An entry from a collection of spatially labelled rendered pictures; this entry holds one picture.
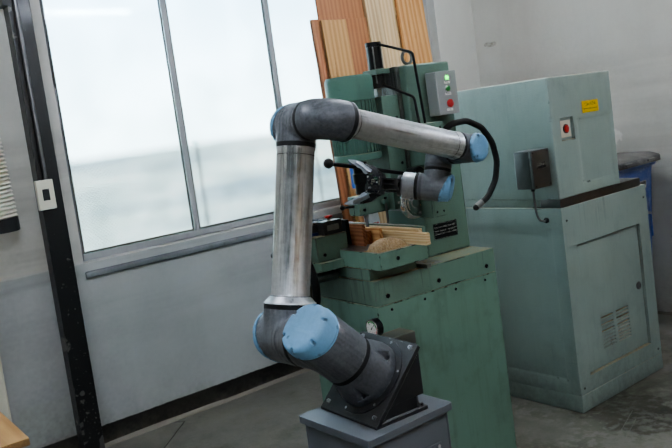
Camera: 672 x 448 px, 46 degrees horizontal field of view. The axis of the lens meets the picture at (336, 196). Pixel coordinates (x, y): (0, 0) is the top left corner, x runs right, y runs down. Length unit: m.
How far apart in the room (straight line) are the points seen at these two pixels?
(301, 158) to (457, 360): 1.10
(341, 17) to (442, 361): 2.34
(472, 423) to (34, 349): 1.92
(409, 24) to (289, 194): 2.79
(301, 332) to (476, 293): 1.07
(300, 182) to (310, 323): 0.41
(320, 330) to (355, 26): 2.84
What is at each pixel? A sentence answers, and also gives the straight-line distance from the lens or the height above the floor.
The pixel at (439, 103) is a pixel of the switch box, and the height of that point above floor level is 1.36.
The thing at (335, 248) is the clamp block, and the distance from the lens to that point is 2.78.
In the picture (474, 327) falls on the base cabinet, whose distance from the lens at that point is 3.00.
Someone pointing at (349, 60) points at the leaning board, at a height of 1.68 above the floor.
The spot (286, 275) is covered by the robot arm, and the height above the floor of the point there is 0.95.
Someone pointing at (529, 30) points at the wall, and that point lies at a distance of 5.17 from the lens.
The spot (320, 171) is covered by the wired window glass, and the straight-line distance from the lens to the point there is 4.55.
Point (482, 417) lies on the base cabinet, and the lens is 3.10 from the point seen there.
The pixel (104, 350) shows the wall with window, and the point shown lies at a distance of 3.89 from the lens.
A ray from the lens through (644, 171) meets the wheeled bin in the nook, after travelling 4.54.
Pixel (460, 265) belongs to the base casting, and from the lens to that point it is 2.92.
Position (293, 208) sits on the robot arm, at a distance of 2.21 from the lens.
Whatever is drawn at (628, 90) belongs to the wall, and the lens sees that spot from 4.80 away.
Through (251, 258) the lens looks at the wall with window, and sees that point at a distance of 4.20.
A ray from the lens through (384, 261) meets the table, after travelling 2.62.
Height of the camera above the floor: 1.36
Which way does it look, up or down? 5 degrees down
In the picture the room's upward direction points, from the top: 8 degrees counter-clockwise
